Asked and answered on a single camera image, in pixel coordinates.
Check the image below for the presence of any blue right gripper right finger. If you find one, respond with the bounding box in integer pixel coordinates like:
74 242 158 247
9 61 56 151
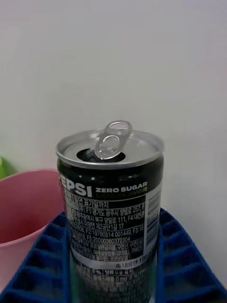
153 207 227 303

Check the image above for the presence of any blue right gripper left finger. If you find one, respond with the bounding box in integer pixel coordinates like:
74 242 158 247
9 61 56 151
0 211 77 303

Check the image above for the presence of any black drink can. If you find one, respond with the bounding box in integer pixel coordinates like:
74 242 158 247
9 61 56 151
55 120 165 303

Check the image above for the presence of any pink plastic waste bin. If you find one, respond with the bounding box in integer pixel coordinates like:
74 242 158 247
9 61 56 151
0 168 65 294

